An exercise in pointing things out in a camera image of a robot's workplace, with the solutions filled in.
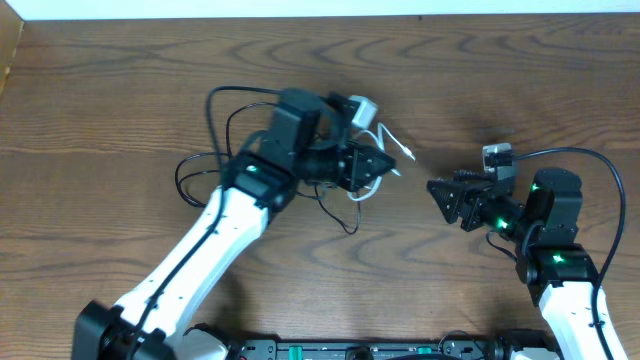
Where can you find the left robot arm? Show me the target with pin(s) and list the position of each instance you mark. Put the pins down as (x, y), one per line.
(309, 140)

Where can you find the brown cardboard panel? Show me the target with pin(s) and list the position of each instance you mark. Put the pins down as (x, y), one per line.
(11, 28)

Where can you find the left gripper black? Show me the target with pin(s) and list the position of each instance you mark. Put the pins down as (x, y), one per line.
(347, 167)

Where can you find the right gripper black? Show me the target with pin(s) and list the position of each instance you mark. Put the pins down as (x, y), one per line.
(468, 208)

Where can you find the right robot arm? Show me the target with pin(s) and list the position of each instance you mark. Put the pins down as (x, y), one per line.
(559, 274)

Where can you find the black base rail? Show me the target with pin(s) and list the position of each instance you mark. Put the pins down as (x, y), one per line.
(457, 344)

